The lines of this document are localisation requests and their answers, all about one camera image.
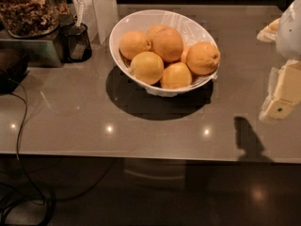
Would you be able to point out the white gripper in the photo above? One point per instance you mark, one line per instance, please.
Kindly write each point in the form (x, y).
(290, 32)

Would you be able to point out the white oval bowl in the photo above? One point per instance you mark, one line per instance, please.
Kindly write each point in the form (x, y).
(191, 32)

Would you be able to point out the small hidden orange wedge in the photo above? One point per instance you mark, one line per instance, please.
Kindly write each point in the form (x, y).
(184, 53)

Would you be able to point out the yellow orange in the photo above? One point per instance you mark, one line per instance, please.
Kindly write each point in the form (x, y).
(147, 67)
(176, 76)

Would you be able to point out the large orange at centre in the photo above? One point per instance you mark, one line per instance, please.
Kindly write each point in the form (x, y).
(167, 44)

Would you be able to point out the yellow orange at front left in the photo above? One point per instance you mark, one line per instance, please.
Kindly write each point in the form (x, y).
(147, 67)

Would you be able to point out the white tag in cup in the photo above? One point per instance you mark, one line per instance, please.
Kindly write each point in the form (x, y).
(79, 12)

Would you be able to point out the black mesh pen cup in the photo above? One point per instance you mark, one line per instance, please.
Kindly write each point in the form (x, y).
(75, 43)

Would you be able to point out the steel box stand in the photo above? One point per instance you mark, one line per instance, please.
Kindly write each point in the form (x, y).
(43, 43)

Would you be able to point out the glass jar of walnuts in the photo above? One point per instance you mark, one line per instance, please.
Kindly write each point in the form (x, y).
(25, 19)

